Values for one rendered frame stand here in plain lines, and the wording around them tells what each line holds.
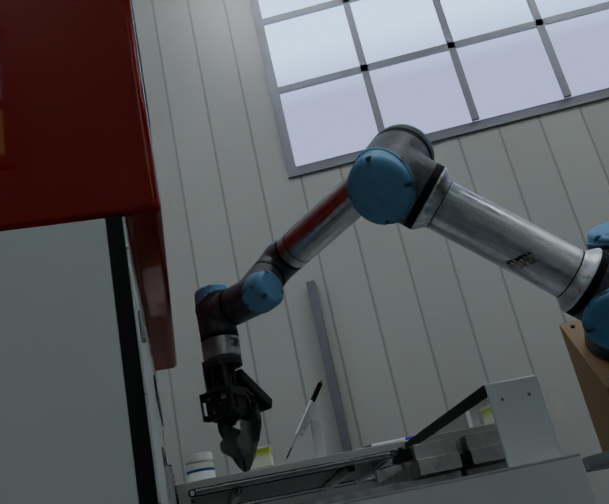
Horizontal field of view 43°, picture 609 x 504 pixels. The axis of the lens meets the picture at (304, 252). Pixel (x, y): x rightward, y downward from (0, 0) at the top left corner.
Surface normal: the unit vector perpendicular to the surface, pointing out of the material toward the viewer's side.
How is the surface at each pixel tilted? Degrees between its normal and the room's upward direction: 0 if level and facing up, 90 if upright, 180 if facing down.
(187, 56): 90
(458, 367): 90
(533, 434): 90
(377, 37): 90
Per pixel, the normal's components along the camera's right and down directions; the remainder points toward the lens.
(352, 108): -0.14, -0.35
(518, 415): 0.12, -0.40
